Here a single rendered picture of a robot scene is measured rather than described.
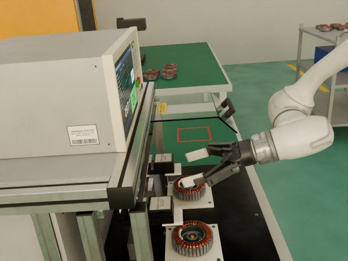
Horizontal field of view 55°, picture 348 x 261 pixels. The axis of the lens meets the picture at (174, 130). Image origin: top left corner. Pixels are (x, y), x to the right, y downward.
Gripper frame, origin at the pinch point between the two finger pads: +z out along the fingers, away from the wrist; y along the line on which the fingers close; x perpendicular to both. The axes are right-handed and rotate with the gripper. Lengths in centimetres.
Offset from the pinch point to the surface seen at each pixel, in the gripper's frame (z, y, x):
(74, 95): 6.4, 25.6, -38.4
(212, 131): 1, -63, 21
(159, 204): 4.9, 18.3, -3.2
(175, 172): 5.5, -3.6, 2.2
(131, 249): 15.7, 23.1, 5.0
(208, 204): -1.2, 0.0, 14.5
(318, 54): -90, -268, 72
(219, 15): 4, -519, 36
